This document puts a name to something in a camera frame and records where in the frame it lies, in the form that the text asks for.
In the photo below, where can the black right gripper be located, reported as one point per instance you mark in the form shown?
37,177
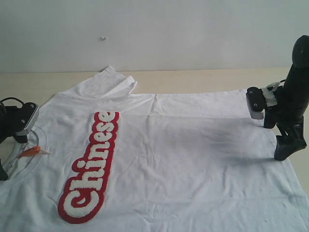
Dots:
285,106

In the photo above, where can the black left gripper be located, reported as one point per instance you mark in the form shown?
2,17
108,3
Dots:
7,124

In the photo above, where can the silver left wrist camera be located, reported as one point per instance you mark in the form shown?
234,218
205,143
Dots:
26,118

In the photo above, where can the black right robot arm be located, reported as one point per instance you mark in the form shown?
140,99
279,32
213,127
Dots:
299,71

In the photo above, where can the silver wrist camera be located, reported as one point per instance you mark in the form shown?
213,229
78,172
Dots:
256,103
26,118

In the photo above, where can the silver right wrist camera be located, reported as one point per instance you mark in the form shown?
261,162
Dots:
256,103

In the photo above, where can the white t-shirt red Chinese patch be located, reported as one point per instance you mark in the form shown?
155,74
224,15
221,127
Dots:
102,159

